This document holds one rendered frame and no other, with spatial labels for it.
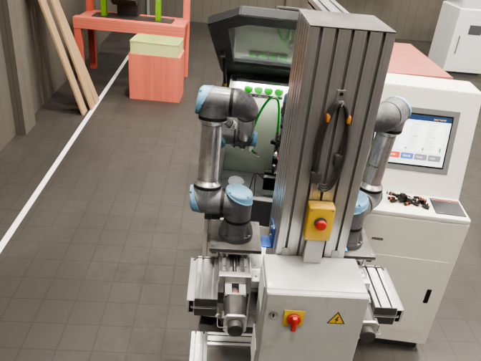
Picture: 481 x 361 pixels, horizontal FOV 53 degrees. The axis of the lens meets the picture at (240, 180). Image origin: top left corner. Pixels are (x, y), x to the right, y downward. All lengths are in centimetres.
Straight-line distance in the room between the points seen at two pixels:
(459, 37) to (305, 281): 816
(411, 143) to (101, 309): 213
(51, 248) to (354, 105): 283
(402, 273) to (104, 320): 181
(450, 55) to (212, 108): 795
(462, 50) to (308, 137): 822
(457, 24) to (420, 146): 677
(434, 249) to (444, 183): 37
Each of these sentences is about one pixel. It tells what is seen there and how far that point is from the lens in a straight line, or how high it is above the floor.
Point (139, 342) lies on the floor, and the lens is 311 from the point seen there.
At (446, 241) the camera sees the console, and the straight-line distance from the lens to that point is 285.
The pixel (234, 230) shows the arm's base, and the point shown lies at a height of 110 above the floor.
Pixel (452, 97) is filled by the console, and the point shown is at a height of 151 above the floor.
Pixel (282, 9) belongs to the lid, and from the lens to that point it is 205.
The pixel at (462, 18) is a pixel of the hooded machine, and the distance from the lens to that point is 951.
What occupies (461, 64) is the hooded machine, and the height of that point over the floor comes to 23.
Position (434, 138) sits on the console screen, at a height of 130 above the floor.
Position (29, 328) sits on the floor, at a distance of 330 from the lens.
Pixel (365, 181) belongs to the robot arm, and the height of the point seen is 130.
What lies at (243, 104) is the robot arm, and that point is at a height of 163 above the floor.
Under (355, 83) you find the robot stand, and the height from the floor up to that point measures 187.
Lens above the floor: 229
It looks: 29 degrees down
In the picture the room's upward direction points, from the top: 6 degrees clockwise
